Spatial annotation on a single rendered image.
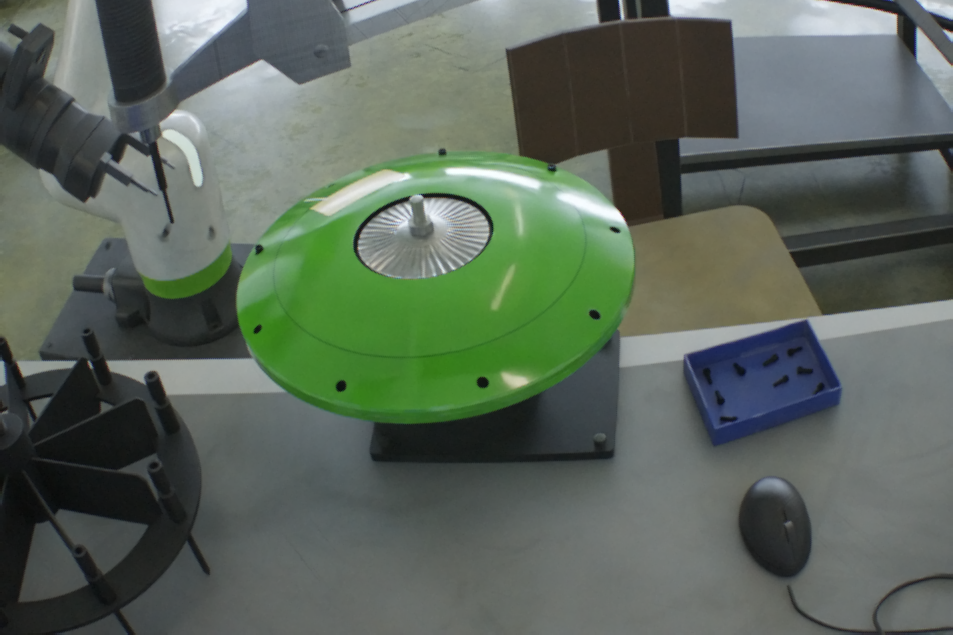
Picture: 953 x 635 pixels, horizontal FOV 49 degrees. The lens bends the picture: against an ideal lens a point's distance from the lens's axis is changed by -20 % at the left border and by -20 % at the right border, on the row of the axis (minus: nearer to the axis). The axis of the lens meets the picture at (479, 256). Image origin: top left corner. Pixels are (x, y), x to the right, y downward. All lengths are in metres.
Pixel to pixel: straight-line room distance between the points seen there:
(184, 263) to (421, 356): 0.50
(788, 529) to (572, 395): 0.27
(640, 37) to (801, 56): 1.27
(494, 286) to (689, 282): 0.75
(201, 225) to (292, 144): 1.94
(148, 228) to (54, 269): 1.82
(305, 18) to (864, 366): 0.62
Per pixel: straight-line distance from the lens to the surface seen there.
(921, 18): 0.83
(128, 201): 1.29
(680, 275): 1.64
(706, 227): 1.72
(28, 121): 1.03
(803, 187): 2.90
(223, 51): 0.73
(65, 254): 3.14
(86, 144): 1.03
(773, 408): 1.04
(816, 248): 2.45
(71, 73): 1.39
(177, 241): 1.30
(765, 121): 2.61
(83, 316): 1.49
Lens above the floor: 1.66
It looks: 37 degrees down
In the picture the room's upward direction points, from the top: 8 degrees counter-clockwise
